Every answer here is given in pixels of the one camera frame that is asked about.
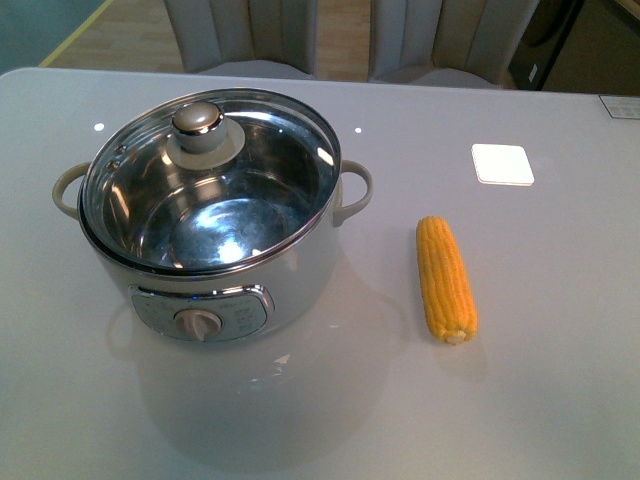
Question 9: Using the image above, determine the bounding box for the right beige upholstered chair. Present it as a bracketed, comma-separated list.
[367, 0, 538, 89]

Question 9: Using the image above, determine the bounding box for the yellow corn cob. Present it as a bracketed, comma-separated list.
[416, 216, 478, 345]

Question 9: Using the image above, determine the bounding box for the table corner label sticker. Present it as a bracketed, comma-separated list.
[599, 95, 640, 120]

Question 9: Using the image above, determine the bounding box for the black appliance cabinet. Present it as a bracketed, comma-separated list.
[510, 0, 583, 90]

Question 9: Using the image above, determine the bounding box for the glass pot lid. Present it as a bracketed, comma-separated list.
[78, 88, 340, 276]

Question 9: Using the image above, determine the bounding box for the left beige upholstered chair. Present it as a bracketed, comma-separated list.
[164, 0, 318, 80]

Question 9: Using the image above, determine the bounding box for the beige upholstered chair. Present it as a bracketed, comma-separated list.
[164, 0, 318, 80]
[367, 0, 538, 89]

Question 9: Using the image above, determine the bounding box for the white electric cooking pot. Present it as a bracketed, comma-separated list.
[52, 88, 373, 342]

